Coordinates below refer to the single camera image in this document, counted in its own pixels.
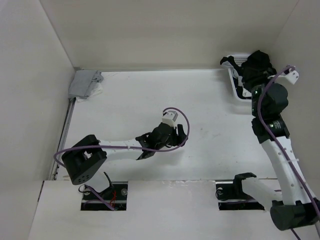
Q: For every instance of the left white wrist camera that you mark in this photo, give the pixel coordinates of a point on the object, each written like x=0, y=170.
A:
x=169, y=117

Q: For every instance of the folded white tank top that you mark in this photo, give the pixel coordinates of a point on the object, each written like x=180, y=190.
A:
x=97, y=90

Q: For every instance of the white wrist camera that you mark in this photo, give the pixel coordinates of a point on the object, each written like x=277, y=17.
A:
x=291, y=75
x=169, y=117

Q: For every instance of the white plastic laundry basket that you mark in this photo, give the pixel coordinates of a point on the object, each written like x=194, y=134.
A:
x=240, y=94

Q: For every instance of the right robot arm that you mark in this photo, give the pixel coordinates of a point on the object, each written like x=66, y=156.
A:
x=295, y=206

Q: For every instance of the folded grey tank top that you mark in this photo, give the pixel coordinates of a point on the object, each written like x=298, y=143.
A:
x=84, y=82

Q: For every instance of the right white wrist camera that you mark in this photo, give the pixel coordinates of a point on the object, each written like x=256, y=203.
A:
x=291, y=75

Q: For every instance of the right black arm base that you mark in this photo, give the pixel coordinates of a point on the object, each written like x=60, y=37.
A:
x=229, y=200

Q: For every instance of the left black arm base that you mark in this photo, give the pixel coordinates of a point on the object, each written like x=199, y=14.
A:
x=116, y=198

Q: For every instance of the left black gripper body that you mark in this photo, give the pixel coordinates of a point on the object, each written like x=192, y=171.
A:
x=170, y=141

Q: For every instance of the black tank top in basket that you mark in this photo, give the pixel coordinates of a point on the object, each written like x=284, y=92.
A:
x=229, y=62

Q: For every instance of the black tank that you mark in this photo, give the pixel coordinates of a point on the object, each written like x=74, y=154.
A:
x=256, y=70
x=229, y=62

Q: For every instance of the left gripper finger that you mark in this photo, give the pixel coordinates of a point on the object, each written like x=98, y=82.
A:
x=180, y=141
x=180, y=131

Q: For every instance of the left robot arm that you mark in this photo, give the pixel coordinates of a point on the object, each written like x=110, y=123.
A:
x=84, y=160

